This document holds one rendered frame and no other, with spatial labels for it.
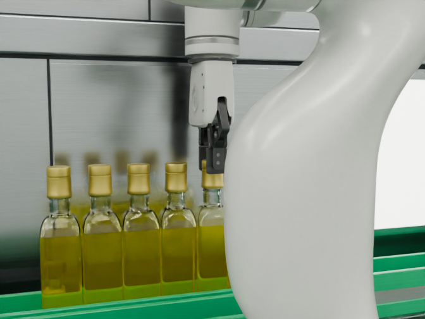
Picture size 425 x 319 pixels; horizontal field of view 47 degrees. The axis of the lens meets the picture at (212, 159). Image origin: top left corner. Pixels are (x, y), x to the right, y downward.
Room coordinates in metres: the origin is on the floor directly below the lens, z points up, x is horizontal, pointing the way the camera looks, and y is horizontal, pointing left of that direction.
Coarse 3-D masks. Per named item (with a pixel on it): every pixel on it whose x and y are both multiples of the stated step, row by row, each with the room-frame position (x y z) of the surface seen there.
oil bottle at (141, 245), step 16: (128, 224) 0.71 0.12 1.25; (144, 224) 0.71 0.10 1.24; (128, 240) 0.70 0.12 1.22; (144, 240) 0.71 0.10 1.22; (128, 256) 0.70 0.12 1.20; (144, 256) 0.71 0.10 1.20; (160, 256) 0.72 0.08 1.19; (128, 272) 0.70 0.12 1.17; (144, 272) 0.71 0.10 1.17; (160, 272) 0.72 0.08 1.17; (128, 288) 0.70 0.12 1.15; (144, 288) 0.71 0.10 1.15; (160, 288) 0.72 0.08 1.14
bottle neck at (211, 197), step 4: (204, 192) 0.76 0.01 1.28; (208, 192) 0.75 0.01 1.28; (212, 192) 0.75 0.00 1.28; (216, 192) 0.76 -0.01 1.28; (220, 192) 0.76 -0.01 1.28; (204, 196) 0.76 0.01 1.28; (208, 196) 0.76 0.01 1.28; (212, 196) 0.75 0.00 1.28; (216, 196) 0.76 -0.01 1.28; (220, 196) 0.76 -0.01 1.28; (204, 200) 0.76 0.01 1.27; (208, 200) 0.76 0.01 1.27; (212, 200) 0.75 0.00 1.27; (216, 200) 0.76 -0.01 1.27; (220, 200) 0.76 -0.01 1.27; (204, 204) 0.76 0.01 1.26; (208, 204) 0.76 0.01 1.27; (212, 204) 0.75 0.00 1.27; (216, 204) 0.76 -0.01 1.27
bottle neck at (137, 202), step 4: (132, 196) 0.72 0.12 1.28; (136, 196) 0.72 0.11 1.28; (140, 196) 0.72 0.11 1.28; (144, 196) 0.72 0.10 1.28; (148, 196) 0.74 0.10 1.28; (132, 200) 0.72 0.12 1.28; (136, 200) 0.72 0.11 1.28; (140, 200) 0.72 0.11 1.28; (144, 200) 0.73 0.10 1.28; (148, 200) 0.73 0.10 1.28; (132, 204) 0.72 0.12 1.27; (136, 204) 0.72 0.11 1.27; (140, 204) 0.72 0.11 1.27; (144, 204) 0.73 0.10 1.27; (148, 204) 0.73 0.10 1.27; (132, 208) 0.72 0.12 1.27; (136, 208) 0.72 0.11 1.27; (140, 208) 0.72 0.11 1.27; (144, 208) 0.72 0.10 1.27
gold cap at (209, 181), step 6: (204, 162) 0.76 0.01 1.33; (204, 168) 0.76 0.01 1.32; (204, 174) 0.76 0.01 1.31; (210, 174) 0.75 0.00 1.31; (216, 174) 0.75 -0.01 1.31; (222, 174) 0.76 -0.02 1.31; (204, 180) 0.76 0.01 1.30; (210, 180) 0.75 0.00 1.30; (216, 180) 0.75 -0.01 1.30; (222, 180) 0.76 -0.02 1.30; (204, 186) 0.76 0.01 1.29; (210, 186) 0.75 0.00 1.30; (216, 186) 0.75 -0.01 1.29; (222, 186) 0.76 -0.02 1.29
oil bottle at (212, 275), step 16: (208, 208) 0.75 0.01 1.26; (208, 224) 0.74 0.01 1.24; (208, 240) 0.74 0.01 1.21; (224, 240) 0.74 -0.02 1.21; (208, 256) 0.74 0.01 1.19; (224, 256) 0.74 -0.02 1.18; (208, 272) 0.74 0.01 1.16; (224, 272) 0.75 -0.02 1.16; (208, 288) 0.74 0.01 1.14; (224, 288) 0.75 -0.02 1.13
